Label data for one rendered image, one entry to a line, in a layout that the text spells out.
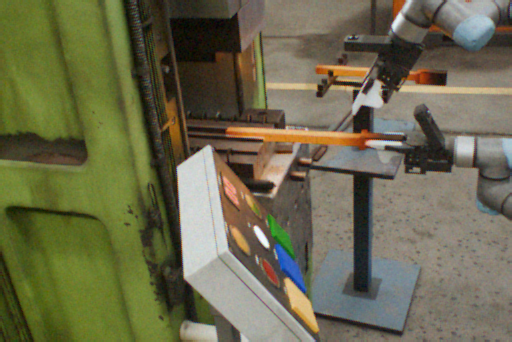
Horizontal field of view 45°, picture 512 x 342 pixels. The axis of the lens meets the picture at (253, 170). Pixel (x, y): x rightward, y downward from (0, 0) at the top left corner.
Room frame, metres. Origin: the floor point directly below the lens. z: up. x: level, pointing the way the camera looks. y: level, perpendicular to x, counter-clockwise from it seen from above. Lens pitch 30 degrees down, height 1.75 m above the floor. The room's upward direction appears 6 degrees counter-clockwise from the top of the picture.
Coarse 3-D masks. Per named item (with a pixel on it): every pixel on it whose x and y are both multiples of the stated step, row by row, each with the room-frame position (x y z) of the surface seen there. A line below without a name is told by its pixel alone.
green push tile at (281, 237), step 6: (270, 216) 1.03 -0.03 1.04; (270, 222) 1.01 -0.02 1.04; (276, 222) 1.03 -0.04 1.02; (270, 228) 0.99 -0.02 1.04; (276, 228) 1.00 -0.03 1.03; (282, 228) 1.04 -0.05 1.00; (276, 234) 0.97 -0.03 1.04; (282, 234) 1.01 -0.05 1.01; (276, 240) 0.96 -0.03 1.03; (282, 240) 0.98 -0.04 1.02; (288, 240) 1.01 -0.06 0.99; (282, 246) 0.96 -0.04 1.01; (288, 246) 0.98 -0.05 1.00; (288, 252) 0.97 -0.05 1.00; (294, 252) 0.98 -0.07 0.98; (294, 258) 0.97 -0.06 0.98
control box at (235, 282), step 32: (192, 160) 1.04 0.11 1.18; (192, 192) 0.93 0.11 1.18; (224, 192) 0.91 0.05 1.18; (192, 224) 0.84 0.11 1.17; (224, 224) 0.80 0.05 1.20; (256, 224) 0.93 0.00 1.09; (192, 256) 0.76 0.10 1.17; (224, 256) 0.72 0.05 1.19; (256, 256) 0.81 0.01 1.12; (224, 288) 0.72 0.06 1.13; (256, 288) 0.73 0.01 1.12; (256, 320) 0.73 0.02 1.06; (288, 320) 0.73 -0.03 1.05
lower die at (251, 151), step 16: (272, 128) 1.53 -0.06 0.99; (192, 144) 1.47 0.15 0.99; (208, 144) 1.46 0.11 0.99; (224, 144) 1.45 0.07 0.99; (240, 144) 1.45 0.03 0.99; (256, 144) 1.44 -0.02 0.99; (272, 144) 1.52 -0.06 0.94; (224, 160) 1.39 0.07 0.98; (240, 160) 1.38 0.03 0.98; (256, 160) 1.38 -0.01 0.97; (240, 176) 1.37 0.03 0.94; (256, 176) 1.37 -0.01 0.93
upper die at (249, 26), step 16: (256, 0) 1.48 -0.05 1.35; (240, 16) 1.37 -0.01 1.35; (256, 16) 1.47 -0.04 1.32; (176, 32) 1.41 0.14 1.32; (192, 32) 1.39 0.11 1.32; (208, 32) 1.38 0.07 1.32; (224, 32) 1.37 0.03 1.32; (240, 32) 1.36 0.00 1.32; (256, 32) 1.46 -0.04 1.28; (176, 48) 1.41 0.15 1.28; (192, 48) 1.39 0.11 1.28; (208, 48) 1.38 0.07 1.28; (224, 48) 1.37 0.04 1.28; (240, 48) 1.35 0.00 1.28
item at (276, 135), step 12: (228, 132) 1.49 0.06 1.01; (240, 132) 1.48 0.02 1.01; (252, 132) 1.47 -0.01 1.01; (264, 132) 1.46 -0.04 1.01; (276, 132) 1.45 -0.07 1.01; (288, 132) 1.45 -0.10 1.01; (300, 132) 1.44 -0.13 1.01; (312, 132) 1.43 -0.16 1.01; (324, 132) 1.42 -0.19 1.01; (336, 132) 1.42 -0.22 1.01; (336, 144) 1.39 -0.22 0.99; (348, 144) 1.38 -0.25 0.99; (360, 144) 1.36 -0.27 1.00
